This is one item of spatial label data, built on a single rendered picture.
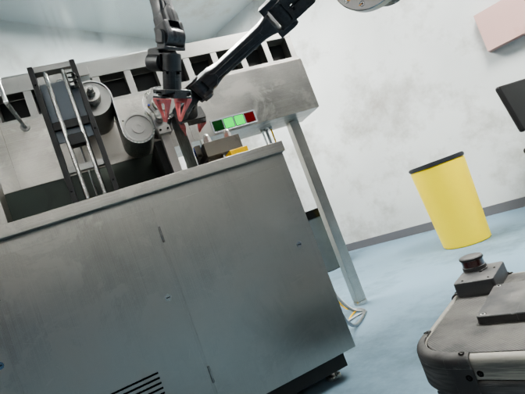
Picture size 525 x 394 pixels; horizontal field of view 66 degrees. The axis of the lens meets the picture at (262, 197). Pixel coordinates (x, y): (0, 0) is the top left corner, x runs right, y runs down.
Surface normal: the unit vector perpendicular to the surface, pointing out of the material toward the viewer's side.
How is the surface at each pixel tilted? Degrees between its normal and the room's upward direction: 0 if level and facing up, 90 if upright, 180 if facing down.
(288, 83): 90
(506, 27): 90
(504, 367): 90
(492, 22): 90
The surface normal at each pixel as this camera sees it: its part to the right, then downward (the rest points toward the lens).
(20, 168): 0.30, -0.17
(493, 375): -0.63, 0.19
